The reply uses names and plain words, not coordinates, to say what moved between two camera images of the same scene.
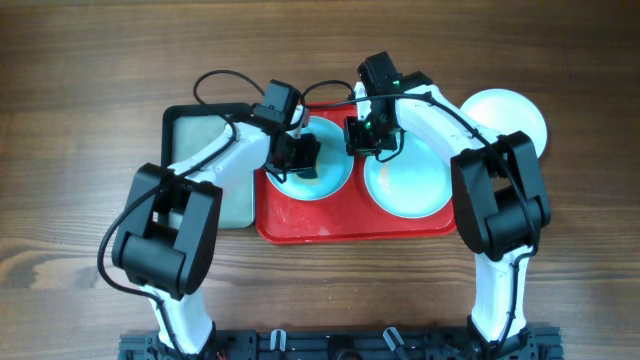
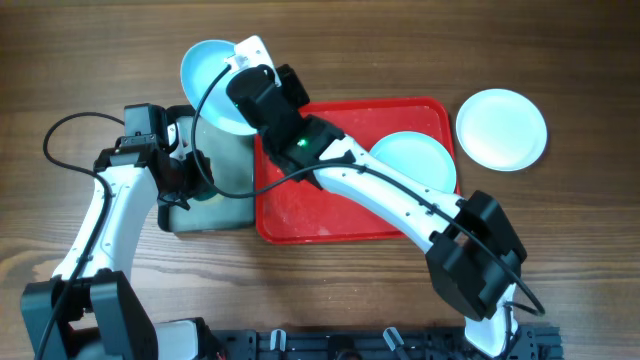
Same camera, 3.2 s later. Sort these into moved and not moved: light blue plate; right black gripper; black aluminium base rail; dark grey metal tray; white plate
Moved: light blue plate; right black gripper
Not moved: dark grey metal tray; black aluminium base rail; white plate
